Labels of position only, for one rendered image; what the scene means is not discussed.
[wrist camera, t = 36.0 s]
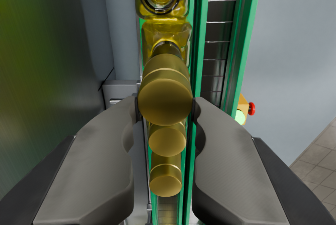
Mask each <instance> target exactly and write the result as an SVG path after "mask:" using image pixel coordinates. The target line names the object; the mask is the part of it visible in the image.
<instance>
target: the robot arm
mask: <svg viewBox="0 0 336 225"><path fill-rule="evenodd" d="M137 121H139V109H138V97H135V96H128V97H127V98H125V99H123V100H122V101H120V102H118V103H117V104H115V105H113V106H112V107H110V108H109V109H107V110H105V111H104V112H102V113H100V114H99V115H98V116H96V117H95V118H93V119H92V120H91V121H90V122H89V123H87V124H86V125H85V126H84V127H83V128H82V129H81V130H80V131H79V132H78V133H77V134H76V135H68V136H67V137H66V138H65V139H64V140H63V141H62V142H61V143H59V144H58V145H57V146H56V147H55V148H54V149H53V150H52V151H51V152H50V153H49V154H48V155H47V156H46V157H45V158H44V159H43V160H42V161H40V162H39V163H38V164H37V165H36V166H35V167H34V168H33V169H32V170H31V171H30V172H29V173H28V174H27V175H26V176H25V177H24V178H23V179H22V180H20V181H19V182H18V183H17V184H16V185H15V186H14V187H13V188H12V189H11V190H10V191H9V192H8V193H7V194H6V196H5V197H4V198H3V199H2V200H1V201H0V225H119V224H120V223H122V222H123V221H124V220H126V219H127V218H128V217H129V216H130V215H131V214H132V212H133V210H134V202H135V183H134V174H133V164H132V158H131V156H130V155H129V154H128V153H129V151H130V150H131V148H132V147H133V146H134V132H133V126H134V125H135V123H136V122H137ZM191 121H192V122H194V124H195V125H196V136H195V146H196V148H197V149H198V151H199V153H200V155H199V156H198V157H197V158H196V160H195V167H194V176H193V185H192V211H193V213H194V215H195V216H196V217H197V218H198V219H199V220H200V221H201V222H203V223H204V224H205V225H336V220H335V219H334V218H333V216H332V215H331V214H330V212H329V211H328V210H327V208H326V207H325V206H324V205H323V203H322V202H321V201H320V200H319V199H318V198H317V196H316V195H315V194H314V193H313V192H312V191H311V190H310V189H309V188H308V187H307V186H306V184H305V183H304V182H303V181H302V180H301V179H300V178H299V177H298V176H297V175H296V174H295V173H294V172H293V171H292V170H291V169H290V168H289V167H288V166H287V165H286V164H285V163H284V162H283V161H282V160H281V159H280V158H279V157H278V156H277V155H276V154H275V153H274V152H273V150H272V149H271V148H270V147H269V146H268V145H267V144H266V143H265V142H264V141H263V140H262V139H261V138H259V137H253V136H252V135H251V134H250V133H249V132H248V131H247V130H246V129H245V128H244V127H243V126H242V125H241V124H239V123H238V122H237V121H236V120H235V119H234V118H232V117H231V116H230V115H228V114H227V113H225V112H224V111H222V110H221V109H219V108H218V107H216V106H215V105H213V104H212V103H210V102H208V101H207V100H205V99H204V98H202V97H195V98H193V104H192V110H191Z"/></svg>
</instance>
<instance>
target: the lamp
mask: <svg viewBox="0 0 336 225"><path fill-rule="evenodd" d="M235 120H236V121H237V122H238V123H239V124H241V125H242V124H243V123H244V122H245V120H246V118H245V116H244V113H243V112H242V111H241V110H240V109H237V113H236V118H235Z"/></svg>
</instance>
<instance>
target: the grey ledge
mask: <svg viewBox="0 0 336 225"><path fill-rule="evenodd" d="M136 83H137V80H106V81H105V82H104V83H103V85H102V89H103V95H104V101H105V106H106V110H107V109H109V108H111V107H112V106H114V105H115V104H110V99H125V98H127V97H129V96H132V94H137V87H136ZM133 138H134V145H133V147H132V148H131V149H130V151H129V152H128V154H129V155H130V157H131V159H132V168H133V178H134V209H133V212H132V214H131V215H130V216H129V217H128V218H127V219H125V220H124V225H145V224H147V223H148V214H147V206H148V205H149V204H150V197H149V183H148V169H147V156H146V142H145V128H144V117H143V120H142V121H138V123H135V124H134V126H133Z"/></svg>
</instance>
